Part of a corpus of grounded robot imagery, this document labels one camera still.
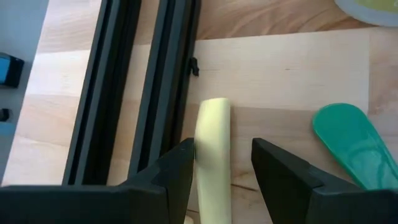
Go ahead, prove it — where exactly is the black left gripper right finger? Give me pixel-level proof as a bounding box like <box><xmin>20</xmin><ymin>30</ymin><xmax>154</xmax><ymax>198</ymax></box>
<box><xmin>251</xmin><ymin>138</ymin><xmax>398</xmax><ymax>224</ymax></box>

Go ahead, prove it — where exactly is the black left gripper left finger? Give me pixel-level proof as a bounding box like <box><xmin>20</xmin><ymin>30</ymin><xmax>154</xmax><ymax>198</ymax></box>
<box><xmin>0</xmin><ymin>138</ymin><xmax>195</xmax><ymax>224</ymax></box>

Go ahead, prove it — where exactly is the cream-handled knife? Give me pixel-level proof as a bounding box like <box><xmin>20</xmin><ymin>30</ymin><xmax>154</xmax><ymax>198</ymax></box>
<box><xmin>193</xmin><ymin>97</ymin><xmax>233</xmax><ymax>224</ymax></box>

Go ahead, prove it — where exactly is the black box blue face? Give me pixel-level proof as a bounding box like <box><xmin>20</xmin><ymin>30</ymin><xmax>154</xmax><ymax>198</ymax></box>
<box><xmin>0</xmin><ymin>52</ymin><xmax>25</xmax><ymax>88</ymax></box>

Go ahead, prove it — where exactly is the clear spray bottle black trigger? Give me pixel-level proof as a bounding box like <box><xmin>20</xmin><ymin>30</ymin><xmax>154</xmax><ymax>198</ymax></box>
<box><xmin>333</xmin><ymin>0</ymin><xmax>398</xmax><ymax>28</ymax></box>

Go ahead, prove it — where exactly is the black aluminium table frame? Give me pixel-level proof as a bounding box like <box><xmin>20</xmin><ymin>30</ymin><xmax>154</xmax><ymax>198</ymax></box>
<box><xmin>61</xmin><ymin>0</ymin><xmax>202</xmax><ymax>187</ymax></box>

